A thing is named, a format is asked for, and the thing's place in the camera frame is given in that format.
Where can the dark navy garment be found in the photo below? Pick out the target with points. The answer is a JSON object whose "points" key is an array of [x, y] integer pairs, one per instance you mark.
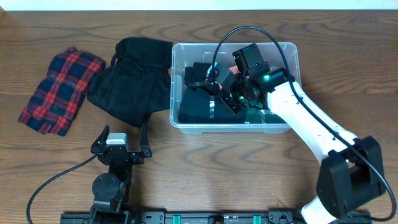
{"points": [[199, 107]]}

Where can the large black garment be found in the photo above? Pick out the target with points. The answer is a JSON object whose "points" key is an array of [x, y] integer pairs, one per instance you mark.
{"points": [[137, 82]]}

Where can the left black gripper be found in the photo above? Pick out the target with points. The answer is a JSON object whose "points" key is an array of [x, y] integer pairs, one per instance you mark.
{"points": [[145, 152]]}

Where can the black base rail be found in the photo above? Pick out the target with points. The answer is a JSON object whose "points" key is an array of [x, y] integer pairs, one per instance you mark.
{"points": [[157, 217]]}

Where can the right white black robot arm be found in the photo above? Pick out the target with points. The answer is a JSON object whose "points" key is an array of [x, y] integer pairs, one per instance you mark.
{"points": [[351, 169]]}

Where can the black taped garment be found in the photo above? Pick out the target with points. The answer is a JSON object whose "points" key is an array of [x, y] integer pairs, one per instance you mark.
{"points": [[195, 76]]}

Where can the clear plastic storage bin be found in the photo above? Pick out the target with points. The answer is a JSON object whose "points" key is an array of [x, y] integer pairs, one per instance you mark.
{"points": [[186, 54]]}

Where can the pink printed t-shirt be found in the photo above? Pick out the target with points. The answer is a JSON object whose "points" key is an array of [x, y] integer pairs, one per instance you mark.
{"points": [[234, 70]]}

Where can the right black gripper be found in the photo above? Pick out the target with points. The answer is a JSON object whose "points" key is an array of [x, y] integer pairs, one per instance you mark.
{"points": [[234, 106]]}

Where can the green taped garment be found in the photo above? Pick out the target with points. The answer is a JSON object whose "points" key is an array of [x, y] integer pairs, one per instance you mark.
{"points": [[257, 116]]}

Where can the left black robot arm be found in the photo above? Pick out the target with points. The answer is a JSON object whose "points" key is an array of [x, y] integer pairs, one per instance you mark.
{"points": [[111, 189]]}

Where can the red navy plaid shirt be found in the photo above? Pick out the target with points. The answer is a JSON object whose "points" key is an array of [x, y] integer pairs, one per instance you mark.
{"points": [[59, 96]]}

